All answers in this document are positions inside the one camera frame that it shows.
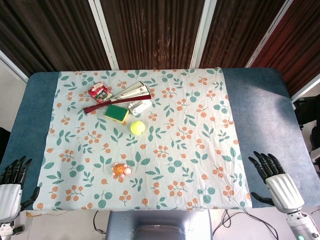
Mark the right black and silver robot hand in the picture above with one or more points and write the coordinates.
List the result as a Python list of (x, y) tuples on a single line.
[(283, 192)]

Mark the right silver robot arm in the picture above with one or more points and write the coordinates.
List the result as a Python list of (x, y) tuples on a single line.
[(300, 226)]

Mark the floral print tablecloth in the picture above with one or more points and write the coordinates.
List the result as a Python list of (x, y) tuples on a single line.
[(175, 140)]

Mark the black office chair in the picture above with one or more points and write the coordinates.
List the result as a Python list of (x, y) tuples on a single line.
[(306, 112)]

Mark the folding fan with dark red ribs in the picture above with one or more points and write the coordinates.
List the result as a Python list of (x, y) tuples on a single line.
[(130, 93)]

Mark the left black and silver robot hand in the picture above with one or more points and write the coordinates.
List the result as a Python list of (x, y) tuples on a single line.
[(10, 200)]

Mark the dark brown screen panel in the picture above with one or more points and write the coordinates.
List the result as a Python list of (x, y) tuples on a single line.
[(50, 32), (150, 32), (237, 32)]

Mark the clear white plastic package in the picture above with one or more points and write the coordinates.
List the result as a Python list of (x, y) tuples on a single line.
[(140, 107)]

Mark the red snack packet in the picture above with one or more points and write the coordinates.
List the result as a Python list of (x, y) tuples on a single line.
[(100, 93)]

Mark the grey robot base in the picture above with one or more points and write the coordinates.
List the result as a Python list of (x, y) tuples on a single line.
[(160, 222)]

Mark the green and yellow sponge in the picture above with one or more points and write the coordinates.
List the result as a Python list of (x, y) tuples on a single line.
[(116, 113)]

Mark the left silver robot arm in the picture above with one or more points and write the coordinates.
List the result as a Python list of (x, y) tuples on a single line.
[(6, 228)]

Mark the small orange turtle toy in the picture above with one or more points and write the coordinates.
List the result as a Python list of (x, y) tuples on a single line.
[(119, 170)]

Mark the yellow tennis ball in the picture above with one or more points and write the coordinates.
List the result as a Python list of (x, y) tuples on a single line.
[(137, 128)]

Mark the double white screen frame post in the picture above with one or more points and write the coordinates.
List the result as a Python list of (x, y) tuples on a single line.
[(105, 37)]

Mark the reddish brown screen panel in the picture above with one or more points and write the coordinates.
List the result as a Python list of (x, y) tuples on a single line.
[(300, 37)]

